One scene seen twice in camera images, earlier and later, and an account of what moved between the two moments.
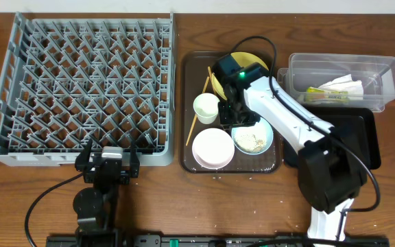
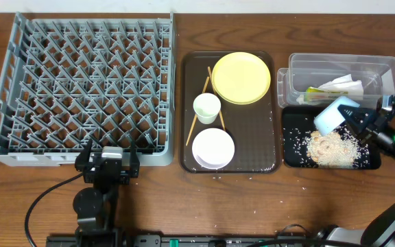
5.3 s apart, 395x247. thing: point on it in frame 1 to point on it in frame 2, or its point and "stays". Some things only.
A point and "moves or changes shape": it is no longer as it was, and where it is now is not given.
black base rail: [218, 241] stays
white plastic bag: [354, 88] stays
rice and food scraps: [250, 143] moves or changes shape
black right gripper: [225, 119] to [370, 121]
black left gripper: [106, 174] stays
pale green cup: [206, 108] stays
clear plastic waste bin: [344, 81] stays
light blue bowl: [254, 139] to [330, 117]
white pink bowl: [213, 149] stays
